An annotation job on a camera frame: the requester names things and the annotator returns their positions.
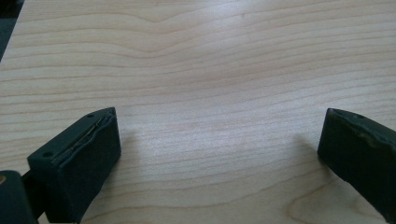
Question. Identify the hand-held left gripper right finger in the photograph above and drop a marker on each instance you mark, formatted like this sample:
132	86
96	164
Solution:
358	149

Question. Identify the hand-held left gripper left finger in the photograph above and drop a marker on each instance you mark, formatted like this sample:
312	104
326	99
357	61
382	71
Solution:
77	165

